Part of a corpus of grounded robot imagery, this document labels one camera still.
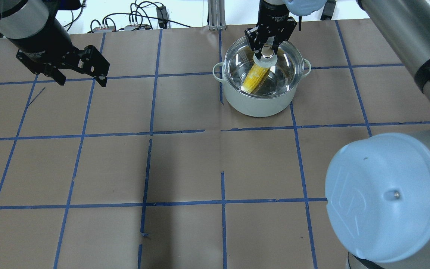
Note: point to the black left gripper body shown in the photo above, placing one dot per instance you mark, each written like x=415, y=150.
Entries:
x=40, y=47

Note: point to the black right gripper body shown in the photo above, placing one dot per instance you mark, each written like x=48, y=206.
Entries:
x=273, y=14

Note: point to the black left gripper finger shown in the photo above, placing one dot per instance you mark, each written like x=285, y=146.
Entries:
x=99, y=75
x=54, y=73

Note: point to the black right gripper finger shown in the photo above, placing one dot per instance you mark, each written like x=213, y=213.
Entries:
x=277, y=40
x=257, y=47

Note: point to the yellow toy corn cob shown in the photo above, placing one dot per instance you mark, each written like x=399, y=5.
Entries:
x=254, y=79

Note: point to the glass pot lid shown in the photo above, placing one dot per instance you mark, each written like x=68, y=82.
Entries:
x=272, y=75

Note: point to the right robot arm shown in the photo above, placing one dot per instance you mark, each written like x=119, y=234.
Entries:
x=383, y=173

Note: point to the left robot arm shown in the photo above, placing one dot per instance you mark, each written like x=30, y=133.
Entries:
x=34, y=19

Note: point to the pale green steel pot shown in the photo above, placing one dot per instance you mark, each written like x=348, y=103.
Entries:
x=251, y=106

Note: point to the grey electronics box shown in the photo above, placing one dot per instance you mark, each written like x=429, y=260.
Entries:
x=136, y=27
x=102, y=29

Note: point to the black power adapter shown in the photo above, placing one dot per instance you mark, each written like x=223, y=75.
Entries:
x=162, y=16

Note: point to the aluminium frame post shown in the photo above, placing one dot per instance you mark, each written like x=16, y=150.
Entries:
x=216, y=15

